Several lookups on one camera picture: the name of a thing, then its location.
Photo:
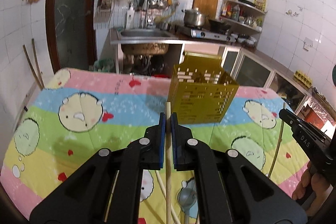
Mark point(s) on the steel kitchen sink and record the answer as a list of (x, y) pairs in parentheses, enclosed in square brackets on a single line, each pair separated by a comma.
[(142, 41)]

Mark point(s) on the operator right hand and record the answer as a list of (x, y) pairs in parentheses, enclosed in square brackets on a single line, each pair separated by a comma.
[(318, 183)]

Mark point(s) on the steel cooking pot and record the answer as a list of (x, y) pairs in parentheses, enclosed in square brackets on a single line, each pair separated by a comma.
[(194, 18)]

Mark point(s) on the yellow perforated utensil holder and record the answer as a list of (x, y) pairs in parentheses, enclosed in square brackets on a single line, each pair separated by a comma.
[(201, 91)]

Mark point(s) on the wooden sticks against wall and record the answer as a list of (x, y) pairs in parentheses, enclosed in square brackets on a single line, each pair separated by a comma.
[(34, 68)]

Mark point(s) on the corner wall shelf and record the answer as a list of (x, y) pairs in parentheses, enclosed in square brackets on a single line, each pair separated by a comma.
[(242, 16)]

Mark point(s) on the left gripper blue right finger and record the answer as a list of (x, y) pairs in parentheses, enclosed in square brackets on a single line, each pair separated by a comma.
[(174, 131)]

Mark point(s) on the dark wooden door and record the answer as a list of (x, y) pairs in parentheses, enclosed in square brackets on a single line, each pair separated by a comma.
[(71, 39)]

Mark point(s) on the gas stove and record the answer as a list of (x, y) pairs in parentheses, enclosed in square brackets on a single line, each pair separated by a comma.
[(203, 34)]

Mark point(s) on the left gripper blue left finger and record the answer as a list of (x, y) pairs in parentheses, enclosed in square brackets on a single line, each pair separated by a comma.
[(161, 131)]

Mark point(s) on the kitchen counter cabinets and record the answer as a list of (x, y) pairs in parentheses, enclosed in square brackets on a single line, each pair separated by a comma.
[(257, 70)]

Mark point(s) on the grey plastic spoon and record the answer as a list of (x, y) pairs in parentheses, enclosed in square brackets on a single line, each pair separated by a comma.
[(187, 197)]

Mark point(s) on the wooden cutting board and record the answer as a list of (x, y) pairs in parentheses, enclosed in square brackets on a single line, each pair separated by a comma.
[(207, 7)]

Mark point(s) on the yellow egg tray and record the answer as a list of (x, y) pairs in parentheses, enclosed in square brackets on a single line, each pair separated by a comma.
[(303, 78)]

